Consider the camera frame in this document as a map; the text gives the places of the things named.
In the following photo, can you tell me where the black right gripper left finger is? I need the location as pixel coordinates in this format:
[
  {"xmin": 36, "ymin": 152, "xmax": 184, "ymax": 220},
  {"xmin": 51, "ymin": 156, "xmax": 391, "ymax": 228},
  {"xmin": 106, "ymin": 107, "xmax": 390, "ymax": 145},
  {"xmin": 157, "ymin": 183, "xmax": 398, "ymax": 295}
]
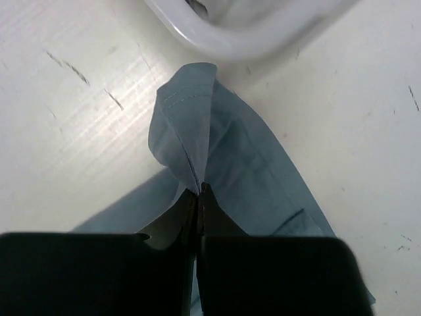
[{"xmin": 1, "ymin": 191, "xmax": 198, "ymax": 315}]

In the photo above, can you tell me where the teal blue t-shirt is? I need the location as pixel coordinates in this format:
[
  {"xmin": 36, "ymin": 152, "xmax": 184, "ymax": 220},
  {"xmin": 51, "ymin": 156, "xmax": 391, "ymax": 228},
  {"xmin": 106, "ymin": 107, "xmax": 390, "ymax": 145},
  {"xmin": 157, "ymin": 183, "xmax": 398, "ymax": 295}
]
[{"xmin": 72, "ymin": 61, "xmax": 378, "ymax": 316}]

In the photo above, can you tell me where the white plastic basket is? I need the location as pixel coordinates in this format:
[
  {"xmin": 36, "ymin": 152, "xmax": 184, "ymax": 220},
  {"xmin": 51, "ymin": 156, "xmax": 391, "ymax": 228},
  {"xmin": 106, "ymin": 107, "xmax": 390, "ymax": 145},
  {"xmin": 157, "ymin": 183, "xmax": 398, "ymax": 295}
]
[{"xmin": 146, "ymin": 1, "xmax": 355, "ymax": 62}]

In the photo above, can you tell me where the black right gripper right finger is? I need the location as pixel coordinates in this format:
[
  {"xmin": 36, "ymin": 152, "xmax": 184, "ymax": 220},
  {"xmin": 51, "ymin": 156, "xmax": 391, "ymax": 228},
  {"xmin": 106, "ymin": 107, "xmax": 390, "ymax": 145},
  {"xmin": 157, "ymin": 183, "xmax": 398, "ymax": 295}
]
[{"xmin": 197, "ymin": 184, "xmax": 373, "ymax": 315}]

